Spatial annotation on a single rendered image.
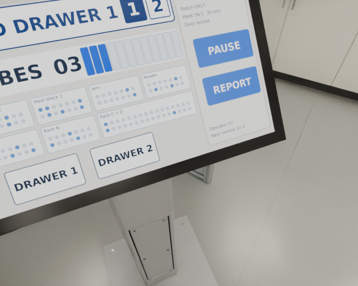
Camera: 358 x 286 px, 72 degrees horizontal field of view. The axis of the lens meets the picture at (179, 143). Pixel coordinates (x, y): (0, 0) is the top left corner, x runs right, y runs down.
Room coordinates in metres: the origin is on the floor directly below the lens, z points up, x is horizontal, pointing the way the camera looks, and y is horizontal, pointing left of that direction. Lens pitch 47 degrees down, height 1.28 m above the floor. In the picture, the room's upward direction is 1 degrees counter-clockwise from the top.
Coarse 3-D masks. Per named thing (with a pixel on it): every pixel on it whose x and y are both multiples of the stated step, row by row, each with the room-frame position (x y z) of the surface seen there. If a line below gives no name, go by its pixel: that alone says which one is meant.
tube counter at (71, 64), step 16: (160, 32) 0.37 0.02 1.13; (176, 32) 0.37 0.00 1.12; (64, 48) 0.32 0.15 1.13; (80, 48) 0.33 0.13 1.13; (96, 48) 0.33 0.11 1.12; (112, 48) 0.34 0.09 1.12; (128, 48) 0.34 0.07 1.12; (144, 48) 0.35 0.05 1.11; (160, 48) 0.35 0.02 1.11; (176, 48) 0.36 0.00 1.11; (64, 64) 0.31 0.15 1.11; (80, 64) 0.31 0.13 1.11; (96, 64) 0.32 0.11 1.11; (112, 64) 0.32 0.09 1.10; (128, 64) 0.33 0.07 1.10; (144, 64) 0.33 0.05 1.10; (64, 80) 0.29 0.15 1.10
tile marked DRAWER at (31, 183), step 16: (48, 160) 0.22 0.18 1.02; (64, 160) 0.22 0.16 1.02; (16, 176) 0.19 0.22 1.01; (32, 176) 0.20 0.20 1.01; (48, 176) 0.20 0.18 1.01; (64, 176) 0.20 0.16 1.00; (80, 176) 0.21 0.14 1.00; (16, 192) 0.18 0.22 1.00; (32, 192) 0.18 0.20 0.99; (48, 192) 0.18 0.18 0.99
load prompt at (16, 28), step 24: (48, 0) 0.36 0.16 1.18; (72, 0) 0.37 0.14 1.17; (96, 0) 0.37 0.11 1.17; (120, 0) 0.38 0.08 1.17; (144, 0) 0.39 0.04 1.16; (168, 0) 0.40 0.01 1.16; (0, 24) 0.32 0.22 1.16; (24, 24) 0.33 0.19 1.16; (48, 24) 0.34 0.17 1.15; (72, 24) 0.34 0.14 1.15; (96, 24) 0.35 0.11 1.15; (120, 24) 0.36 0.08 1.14; (144, 24) 0.37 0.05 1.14; (0, 48) 0.30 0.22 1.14
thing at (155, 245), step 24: (144, 192) 0.31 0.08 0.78; (168, 192) 0.33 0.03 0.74; (120, 216) 0.29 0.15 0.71; (144, 216) 0.31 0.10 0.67; (168, 216) 0.34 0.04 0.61; (120, 240) 0.50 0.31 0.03; (144, 240) 0.30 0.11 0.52; (168, 240) 0.33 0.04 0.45; (192, 240) 0.49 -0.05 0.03; (120, 264) 0.39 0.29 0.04; (144, 264) 0.30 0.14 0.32; (168, 264) 0.33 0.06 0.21; (192, 264) 0.38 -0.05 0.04
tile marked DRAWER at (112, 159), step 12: (108, 144) 0.24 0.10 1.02; (120, 144) 0.25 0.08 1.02; (132, 144) 0.25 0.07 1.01; (144, 144) 0.25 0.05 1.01; (96, 156) 0.23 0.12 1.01; (108, 156) 0.23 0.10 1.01; (120, 156) 0.23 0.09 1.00; (132, 156) 0.24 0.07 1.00; (144, 156) 0.24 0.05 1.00; (156, 156) 0.24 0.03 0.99; (96, 168) 0.22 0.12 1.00; (108, 168) 0.22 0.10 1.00; (120, 168) 0.22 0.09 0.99; (132, 168) 0.22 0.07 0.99
